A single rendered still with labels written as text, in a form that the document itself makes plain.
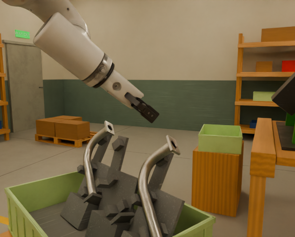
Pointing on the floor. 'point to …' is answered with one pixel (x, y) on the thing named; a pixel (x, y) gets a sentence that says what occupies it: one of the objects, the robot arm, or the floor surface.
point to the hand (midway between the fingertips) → (146, 110)
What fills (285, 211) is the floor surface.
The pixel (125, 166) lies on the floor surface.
